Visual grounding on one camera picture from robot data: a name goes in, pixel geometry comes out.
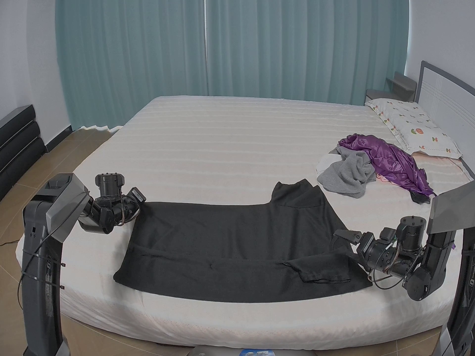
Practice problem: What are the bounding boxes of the grey bedside table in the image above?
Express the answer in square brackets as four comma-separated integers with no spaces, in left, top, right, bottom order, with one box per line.
[365,71,418,103]

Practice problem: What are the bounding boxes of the grey garment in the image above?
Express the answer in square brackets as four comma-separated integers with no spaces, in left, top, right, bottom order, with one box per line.
[316,151,376,199]

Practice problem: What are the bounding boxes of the bed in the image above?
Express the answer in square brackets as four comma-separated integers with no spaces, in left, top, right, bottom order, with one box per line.
[15,61,475,349]

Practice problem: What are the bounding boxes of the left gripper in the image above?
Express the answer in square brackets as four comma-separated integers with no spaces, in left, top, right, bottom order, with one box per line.
[119,197,141,222]

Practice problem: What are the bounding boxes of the black chest of drawers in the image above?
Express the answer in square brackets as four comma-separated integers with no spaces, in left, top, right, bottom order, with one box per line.
[0,104,48,199]

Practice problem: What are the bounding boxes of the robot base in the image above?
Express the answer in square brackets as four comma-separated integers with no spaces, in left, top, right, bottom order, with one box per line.
[191,343,290,356]

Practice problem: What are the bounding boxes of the purple satin garment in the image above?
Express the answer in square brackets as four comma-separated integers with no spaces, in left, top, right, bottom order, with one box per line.
[338,133,435,196]

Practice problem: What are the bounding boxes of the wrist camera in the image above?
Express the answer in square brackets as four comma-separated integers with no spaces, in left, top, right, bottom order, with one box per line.
[356,231,375,274]
[128,187,148,204]

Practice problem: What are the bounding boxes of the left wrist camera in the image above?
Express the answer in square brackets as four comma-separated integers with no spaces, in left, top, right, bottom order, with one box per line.
[128,187,148,204]

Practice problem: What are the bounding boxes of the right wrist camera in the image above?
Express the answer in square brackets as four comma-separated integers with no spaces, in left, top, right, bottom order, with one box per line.
[356,231,375,274]

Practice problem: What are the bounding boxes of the white printed pillow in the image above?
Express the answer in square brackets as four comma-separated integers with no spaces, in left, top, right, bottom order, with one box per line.
[365,98,464,159]

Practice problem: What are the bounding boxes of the white garment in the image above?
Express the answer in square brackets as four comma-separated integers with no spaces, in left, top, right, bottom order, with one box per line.
[315,151,340,173]

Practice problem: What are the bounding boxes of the black T-shirt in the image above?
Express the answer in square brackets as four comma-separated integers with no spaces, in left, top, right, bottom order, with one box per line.
[113,178,373,304]

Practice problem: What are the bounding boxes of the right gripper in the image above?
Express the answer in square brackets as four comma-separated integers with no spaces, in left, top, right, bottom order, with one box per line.
[333,229,396,271]

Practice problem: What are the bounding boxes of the blue-green curtain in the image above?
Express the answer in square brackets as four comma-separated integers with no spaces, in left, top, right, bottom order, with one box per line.
[205,0,409,107]
[55,0,209,131]

